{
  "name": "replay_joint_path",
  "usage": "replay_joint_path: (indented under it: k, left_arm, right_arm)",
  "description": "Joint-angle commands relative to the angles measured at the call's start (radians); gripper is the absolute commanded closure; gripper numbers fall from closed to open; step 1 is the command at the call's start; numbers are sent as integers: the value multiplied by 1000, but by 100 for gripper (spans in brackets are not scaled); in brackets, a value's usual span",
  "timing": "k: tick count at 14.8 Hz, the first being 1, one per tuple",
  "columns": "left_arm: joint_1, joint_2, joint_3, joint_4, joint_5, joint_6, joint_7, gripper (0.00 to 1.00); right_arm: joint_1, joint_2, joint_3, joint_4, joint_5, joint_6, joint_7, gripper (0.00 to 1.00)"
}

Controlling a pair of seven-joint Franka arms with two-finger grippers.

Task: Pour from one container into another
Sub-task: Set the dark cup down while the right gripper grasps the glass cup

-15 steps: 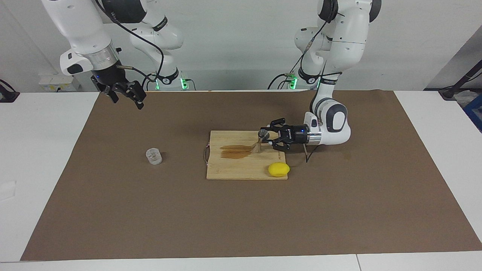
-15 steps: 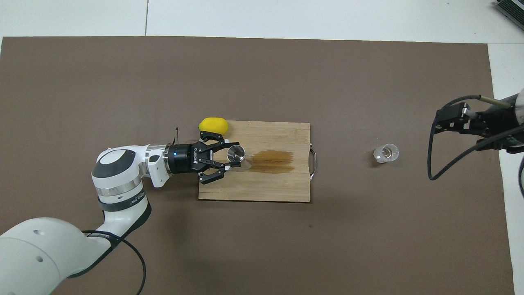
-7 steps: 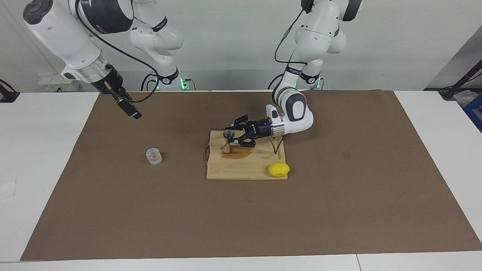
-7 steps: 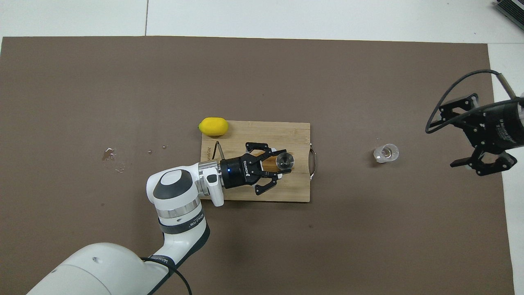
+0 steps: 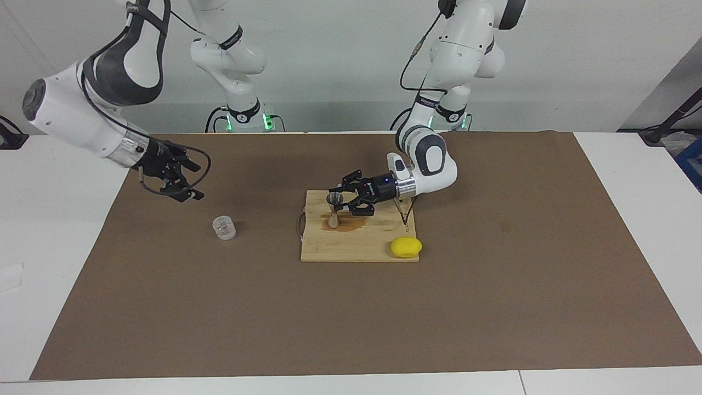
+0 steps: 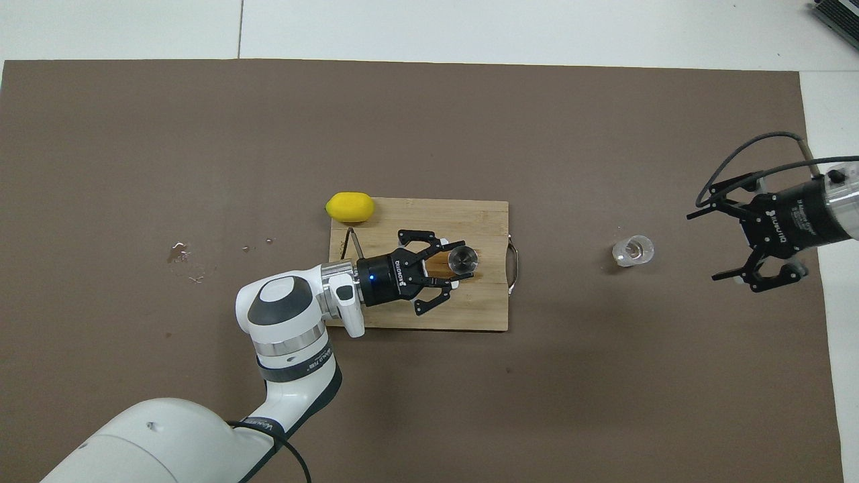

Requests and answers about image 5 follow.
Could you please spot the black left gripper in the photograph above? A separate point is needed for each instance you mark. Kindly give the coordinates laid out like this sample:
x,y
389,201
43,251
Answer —
x,y
381,187

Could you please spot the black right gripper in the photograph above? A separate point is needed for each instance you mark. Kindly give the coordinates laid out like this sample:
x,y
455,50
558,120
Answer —
x,y
156,162

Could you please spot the metal jigger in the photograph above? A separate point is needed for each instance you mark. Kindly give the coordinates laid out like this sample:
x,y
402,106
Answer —
x,y
333,220

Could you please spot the clear glass cup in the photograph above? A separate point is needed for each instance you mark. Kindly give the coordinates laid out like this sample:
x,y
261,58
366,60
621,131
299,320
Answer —
x,y
224,229

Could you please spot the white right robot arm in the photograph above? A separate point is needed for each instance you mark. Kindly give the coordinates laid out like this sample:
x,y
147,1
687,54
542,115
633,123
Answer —
x,y
66,115

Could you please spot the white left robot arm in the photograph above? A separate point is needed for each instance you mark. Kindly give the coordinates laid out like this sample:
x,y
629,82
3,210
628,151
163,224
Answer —
x,y
466,33

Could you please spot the wooden cutting board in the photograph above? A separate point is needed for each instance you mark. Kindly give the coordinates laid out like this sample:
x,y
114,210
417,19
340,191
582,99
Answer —
x,y
356,241

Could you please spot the yellow lemon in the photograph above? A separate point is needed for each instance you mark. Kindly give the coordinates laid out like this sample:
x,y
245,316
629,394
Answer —
x,y
406,247

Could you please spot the brown table mat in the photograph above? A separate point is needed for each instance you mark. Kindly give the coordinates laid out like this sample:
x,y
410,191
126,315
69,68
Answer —
x,y
164,302

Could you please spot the white tape patch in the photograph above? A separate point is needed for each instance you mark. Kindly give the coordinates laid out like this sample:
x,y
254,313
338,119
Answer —
x,y
11,278

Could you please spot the black stand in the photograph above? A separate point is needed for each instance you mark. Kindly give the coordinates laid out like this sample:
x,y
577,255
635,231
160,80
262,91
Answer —
x,y
654,136

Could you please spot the black clamp mount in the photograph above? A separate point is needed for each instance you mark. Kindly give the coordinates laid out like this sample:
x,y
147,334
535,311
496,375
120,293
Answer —
x,y
11,140

